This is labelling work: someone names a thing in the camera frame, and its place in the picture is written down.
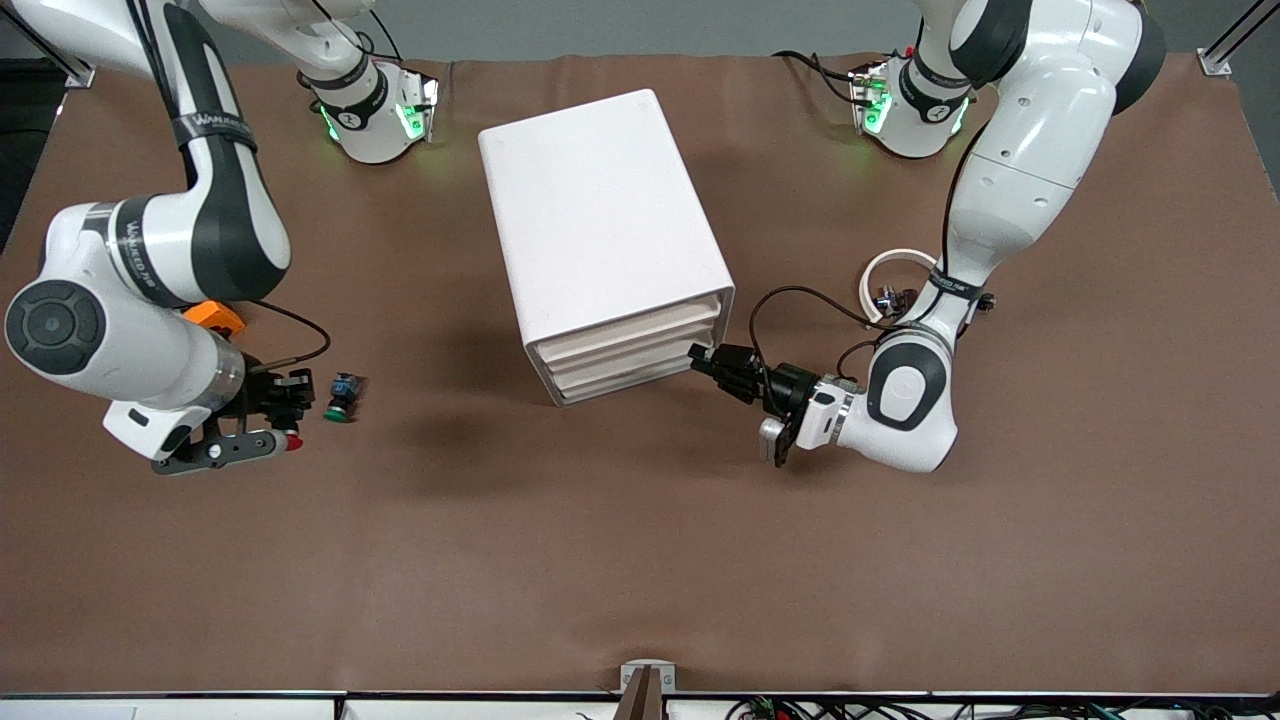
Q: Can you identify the green push button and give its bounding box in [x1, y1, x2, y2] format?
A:
[322, 370, 363, 424]

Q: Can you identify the orange box with hole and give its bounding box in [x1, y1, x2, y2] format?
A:
[182, 300, 247, 337]

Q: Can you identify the brown table cloth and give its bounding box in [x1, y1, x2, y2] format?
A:
[0, 52, 1280, 696]

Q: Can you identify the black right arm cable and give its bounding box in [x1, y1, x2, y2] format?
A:
[240, 298, 332, 369]

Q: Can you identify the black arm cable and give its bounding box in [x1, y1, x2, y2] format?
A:
[748, 120, 993, 403]
[240, 298, 332, 369]

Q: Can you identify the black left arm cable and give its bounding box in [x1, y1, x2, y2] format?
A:
[748, 120, 993, 403]

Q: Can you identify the white curved plastic ring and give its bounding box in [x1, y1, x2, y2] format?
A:
[860, 248, 946, 327]

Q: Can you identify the white table edge rail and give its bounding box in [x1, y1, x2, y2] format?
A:
[0, 690, 1280, 720]

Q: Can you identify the black base cable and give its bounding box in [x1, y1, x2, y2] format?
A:
[772, 50, 866, 107]

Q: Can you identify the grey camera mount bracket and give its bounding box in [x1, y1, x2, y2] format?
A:
[619, 660, 677, 694]

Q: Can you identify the tangled cable bundle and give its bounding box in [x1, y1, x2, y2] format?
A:
[725, 695, 1280, 720]

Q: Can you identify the brown camera pole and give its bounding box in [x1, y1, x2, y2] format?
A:
[612, 667, 666, 720]

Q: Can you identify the aluminium frame profile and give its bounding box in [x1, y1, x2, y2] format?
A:
[1198, 0, 1280, 77]
[0, 15, 97, 89]

